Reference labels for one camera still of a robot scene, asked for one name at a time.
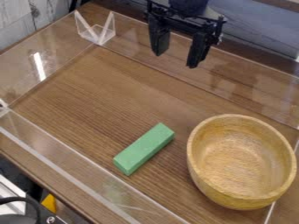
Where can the clear acrylic corner bracket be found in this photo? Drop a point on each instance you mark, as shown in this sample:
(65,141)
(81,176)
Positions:
(97,34)

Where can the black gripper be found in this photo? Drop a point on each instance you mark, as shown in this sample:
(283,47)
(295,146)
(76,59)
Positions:
(188,16)

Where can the light wooden bowl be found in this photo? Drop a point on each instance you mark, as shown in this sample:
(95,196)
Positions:
(240,161)

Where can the clear acrylic enclosure wall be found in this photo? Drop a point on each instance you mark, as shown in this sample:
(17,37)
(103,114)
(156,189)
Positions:
(81,100)

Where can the green rectangular block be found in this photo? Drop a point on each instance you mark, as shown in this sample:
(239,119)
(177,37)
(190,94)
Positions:
(131,158)

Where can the black device with yellow part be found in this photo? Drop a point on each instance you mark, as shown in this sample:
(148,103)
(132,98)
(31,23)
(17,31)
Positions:
(21,200)

